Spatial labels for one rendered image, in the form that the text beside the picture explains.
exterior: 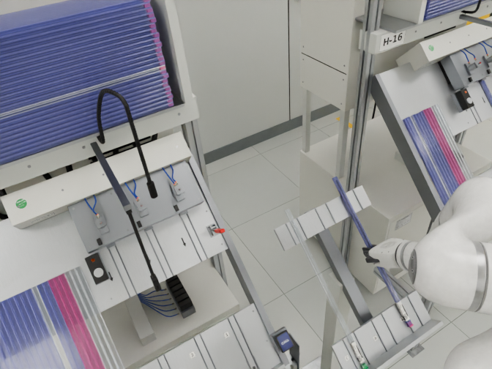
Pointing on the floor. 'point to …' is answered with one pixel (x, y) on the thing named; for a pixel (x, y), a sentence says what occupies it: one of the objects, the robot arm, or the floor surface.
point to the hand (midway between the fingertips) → (370, 250)
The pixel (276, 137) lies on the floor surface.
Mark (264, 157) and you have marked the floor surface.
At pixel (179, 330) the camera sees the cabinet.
